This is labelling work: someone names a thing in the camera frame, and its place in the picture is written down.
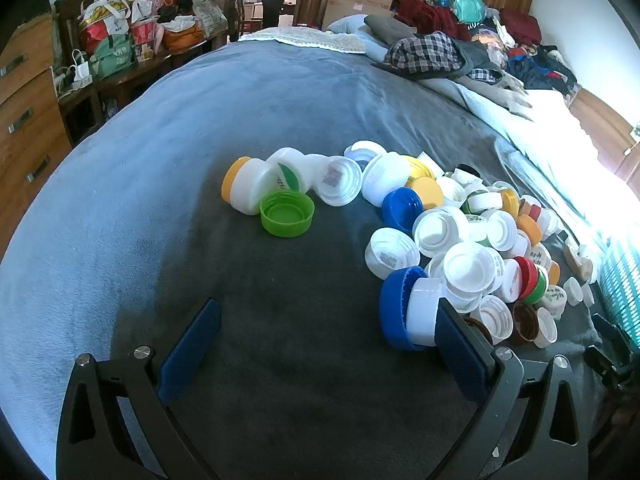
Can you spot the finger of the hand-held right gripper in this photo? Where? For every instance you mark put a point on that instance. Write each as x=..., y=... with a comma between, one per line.
x=607, y=330

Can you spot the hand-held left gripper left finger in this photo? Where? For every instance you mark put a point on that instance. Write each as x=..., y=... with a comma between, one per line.
x=192, y=345

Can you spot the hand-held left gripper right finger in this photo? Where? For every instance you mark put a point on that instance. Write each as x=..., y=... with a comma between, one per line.
x=457, y=355

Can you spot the teal perforated plastic basket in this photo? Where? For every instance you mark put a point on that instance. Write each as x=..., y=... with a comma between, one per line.
x=622, y=280

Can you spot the white ribbed cap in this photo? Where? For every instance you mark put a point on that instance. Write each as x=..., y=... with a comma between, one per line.
x=422, y=310

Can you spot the large blue cap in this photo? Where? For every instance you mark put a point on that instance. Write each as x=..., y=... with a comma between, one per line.
x=392, y=310

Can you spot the pile of plastic bottle caps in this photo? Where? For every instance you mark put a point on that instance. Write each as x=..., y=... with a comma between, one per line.
x=467, y=265

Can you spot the small wooden object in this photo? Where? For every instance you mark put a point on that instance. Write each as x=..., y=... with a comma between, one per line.
x=577, y=262

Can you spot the white jar orange lid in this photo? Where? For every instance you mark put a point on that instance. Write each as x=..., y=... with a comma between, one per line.
x=250, y=185

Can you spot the white cap green label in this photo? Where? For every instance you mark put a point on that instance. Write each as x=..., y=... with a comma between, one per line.
x=290, y=160

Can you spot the wooden headboard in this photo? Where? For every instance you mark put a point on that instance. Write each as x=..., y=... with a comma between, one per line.
x=600, y=120

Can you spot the white cap grey code print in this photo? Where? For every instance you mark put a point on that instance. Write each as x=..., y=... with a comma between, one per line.
x=337, y=180

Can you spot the white duvet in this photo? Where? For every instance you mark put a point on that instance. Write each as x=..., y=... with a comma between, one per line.
x=550, y=125

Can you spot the wooden side table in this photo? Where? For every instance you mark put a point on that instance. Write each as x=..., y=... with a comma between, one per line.
x=125, y=80

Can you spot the wooden dresser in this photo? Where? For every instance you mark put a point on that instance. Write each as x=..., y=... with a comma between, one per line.
x=25, y=125

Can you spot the plaid shirt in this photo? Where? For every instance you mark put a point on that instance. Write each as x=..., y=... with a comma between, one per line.
x=425, y=52

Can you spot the pile of clothes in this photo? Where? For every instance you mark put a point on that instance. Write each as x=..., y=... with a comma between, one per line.
x=520, y=30

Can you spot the wooden chair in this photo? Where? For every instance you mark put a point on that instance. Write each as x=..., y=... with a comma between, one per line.
x=240, y=25

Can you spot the white lace cloth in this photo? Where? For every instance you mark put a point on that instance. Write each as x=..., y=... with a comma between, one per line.
x=300, y=37

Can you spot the heap of bags and clothes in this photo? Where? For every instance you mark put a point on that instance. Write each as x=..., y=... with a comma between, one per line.
x=115, y=25

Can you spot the dark red blanket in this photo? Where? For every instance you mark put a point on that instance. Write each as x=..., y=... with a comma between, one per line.
x=425, y=12

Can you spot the light blue pillow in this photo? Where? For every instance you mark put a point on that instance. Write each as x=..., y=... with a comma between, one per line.
x=350, y=25

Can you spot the teal bag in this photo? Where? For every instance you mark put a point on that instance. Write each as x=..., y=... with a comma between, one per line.
x=467, y=5

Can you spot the plain cardboard box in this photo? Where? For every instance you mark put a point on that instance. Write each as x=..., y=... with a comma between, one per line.
x=360, y=7

